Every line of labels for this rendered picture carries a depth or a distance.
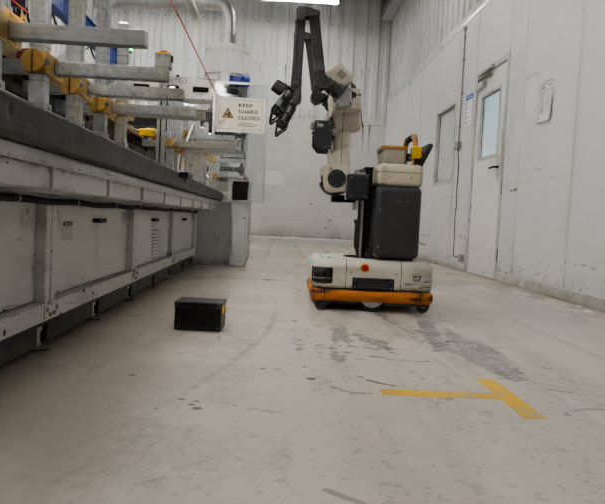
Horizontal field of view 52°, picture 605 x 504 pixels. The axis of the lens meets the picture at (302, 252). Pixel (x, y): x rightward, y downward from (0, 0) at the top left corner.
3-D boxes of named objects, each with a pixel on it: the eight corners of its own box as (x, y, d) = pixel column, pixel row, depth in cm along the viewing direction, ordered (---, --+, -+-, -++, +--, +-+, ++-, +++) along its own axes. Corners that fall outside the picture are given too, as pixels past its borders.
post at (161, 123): (165, 167, 294) (169, 70, 292) (163, 166, 289) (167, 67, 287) (155, 166, 294) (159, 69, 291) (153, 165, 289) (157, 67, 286)
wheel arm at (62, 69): (169, 87, 149) (170, 69, 149) (166, 84, 146) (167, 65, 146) (-16, 76, 148) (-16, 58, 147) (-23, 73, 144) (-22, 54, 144)
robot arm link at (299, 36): (307, 6, 332) (306, 13, 343) (296, 5, 332) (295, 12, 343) (301, 88, 334) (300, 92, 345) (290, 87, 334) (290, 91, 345)
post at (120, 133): (126, 162, 220) (130, 24, 217) (123, 161, 216) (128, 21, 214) (116, 162, 220) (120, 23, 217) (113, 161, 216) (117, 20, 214)
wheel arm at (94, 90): (184, 105, 174) (185, 89, 174) (182, 102, 171) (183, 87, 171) (26, 96, 172) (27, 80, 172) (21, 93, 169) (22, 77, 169)
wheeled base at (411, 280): (409, 294, 402) (412, 255, 400) (433, 308, 338) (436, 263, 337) (305, 289, 399) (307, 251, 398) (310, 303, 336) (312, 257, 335)
